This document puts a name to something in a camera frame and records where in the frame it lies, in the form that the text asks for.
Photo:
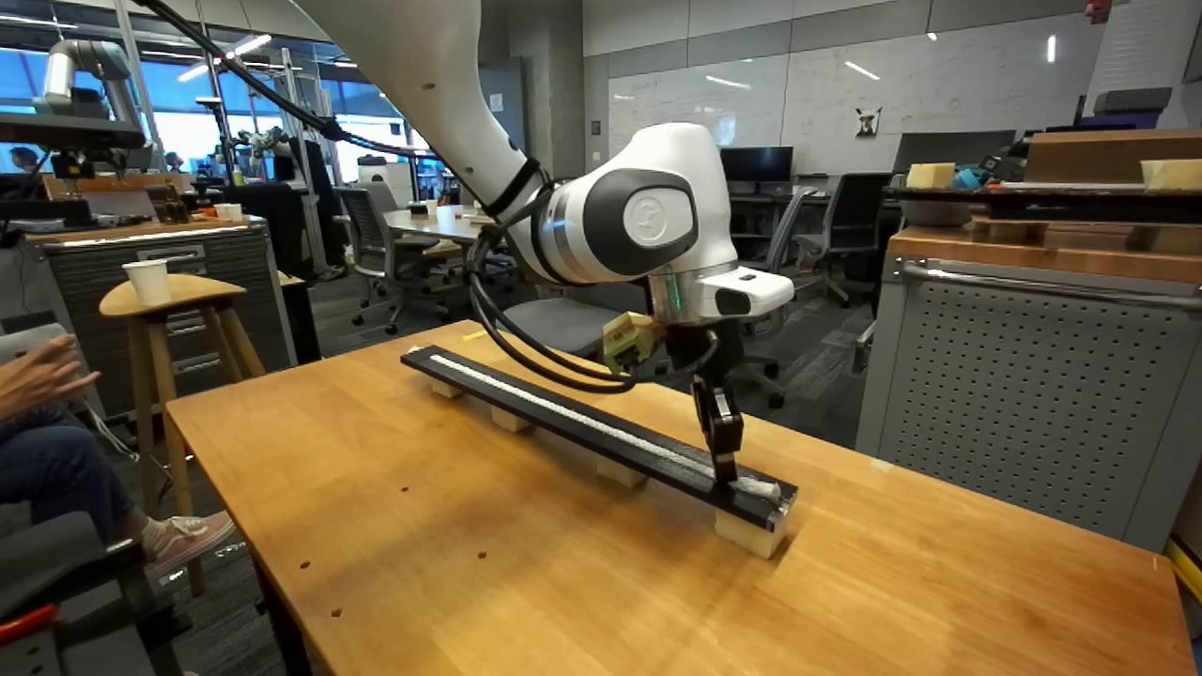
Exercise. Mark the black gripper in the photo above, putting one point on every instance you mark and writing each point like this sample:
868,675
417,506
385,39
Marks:
702,356

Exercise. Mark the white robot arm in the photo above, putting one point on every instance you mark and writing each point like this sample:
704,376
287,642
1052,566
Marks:
437,77

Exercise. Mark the bystander bare hand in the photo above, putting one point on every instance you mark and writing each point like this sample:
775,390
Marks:
39,376

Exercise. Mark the small wooden support block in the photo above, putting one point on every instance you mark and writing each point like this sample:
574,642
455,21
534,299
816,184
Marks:
749,536
444,390
510,420
616,472

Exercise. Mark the black office chair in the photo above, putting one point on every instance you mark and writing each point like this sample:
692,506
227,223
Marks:
859,213
63,634

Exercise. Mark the grey perforated metal cabinet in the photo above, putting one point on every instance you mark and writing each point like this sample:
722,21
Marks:
1038,401

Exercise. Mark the yellow foam block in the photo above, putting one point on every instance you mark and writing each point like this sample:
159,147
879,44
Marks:
1175,173
933,178

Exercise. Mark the wooden office desk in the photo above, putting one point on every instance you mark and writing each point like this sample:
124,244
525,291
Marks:
434,223

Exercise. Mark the dark mesh office chair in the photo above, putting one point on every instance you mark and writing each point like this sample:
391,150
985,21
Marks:
367,239

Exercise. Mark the wooden box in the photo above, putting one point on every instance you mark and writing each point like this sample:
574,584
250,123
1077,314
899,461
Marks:
1102,150

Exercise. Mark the yellow bar near floor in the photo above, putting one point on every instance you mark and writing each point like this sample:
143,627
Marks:
1184,572

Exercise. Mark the black machine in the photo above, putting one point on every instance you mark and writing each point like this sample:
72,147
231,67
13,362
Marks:
1132,107

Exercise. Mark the small white container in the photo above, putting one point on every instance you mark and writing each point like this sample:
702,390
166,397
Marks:
227,213

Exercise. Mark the white pink sneaker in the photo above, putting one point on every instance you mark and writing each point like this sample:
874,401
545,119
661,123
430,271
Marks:
189,542

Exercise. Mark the wooden stool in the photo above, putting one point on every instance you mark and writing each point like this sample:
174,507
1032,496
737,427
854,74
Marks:
171,299

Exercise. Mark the white paper cup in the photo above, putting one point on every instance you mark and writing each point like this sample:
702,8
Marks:
147,281

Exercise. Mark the grey drawer unit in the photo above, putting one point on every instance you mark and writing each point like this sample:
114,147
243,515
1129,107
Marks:
76,264

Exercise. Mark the person leg in jeans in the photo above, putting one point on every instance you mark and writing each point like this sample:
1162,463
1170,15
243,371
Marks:
50,472

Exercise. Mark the white lamp head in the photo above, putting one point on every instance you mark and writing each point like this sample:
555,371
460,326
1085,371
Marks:
58,77

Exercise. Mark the long black slotted rail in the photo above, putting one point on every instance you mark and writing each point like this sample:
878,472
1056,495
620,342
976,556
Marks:
549,420

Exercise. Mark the small wall poster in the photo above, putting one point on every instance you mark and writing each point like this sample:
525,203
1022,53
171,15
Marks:
868,123

